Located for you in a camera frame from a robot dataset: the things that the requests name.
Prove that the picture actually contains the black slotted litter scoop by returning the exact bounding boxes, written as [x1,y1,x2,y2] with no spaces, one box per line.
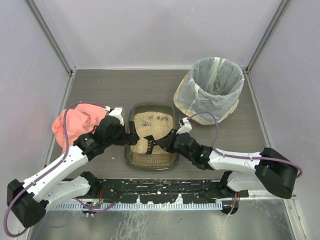
[144,135,160,155]

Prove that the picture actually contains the grey plastic litter box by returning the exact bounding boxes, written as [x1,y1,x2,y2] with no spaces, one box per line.
[124,102,179,170]

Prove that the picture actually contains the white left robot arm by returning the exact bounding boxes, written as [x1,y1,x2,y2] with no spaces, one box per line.
[7,115,139,228]

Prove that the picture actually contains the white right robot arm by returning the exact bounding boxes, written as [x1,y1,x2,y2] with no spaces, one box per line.
[155,130,302,199]

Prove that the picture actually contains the beige cat litter pellets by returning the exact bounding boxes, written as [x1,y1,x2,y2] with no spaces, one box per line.
[131,111,174,154]

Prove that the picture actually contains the pink cloth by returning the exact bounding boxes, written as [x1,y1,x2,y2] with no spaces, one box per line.
[51,102,110,154]

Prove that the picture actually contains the translucent white bin liner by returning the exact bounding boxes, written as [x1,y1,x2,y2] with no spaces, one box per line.
[173,57,245,125]

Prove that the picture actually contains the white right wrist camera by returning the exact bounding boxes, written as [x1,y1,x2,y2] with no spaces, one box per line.
[176,117,192,135]

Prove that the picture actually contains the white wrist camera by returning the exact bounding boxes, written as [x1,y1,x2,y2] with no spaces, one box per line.
[104,106,125,126]
[176,117,192,135]

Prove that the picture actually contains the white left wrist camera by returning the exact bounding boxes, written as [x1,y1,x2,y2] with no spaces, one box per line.
[104,106,125,126]

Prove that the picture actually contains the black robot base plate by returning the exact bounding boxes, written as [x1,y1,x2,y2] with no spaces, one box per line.
[82,179,236,204]

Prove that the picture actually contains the left aluminium corner post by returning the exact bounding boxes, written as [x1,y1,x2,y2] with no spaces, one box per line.
[25,0,75,75]

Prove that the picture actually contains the aluminium corner post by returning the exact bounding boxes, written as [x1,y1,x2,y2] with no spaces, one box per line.
[245,0,292,73]
[25,0,75,75]

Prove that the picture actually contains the right aluminium corner post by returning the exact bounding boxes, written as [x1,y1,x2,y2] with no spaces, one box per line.
[245,0,292,73]

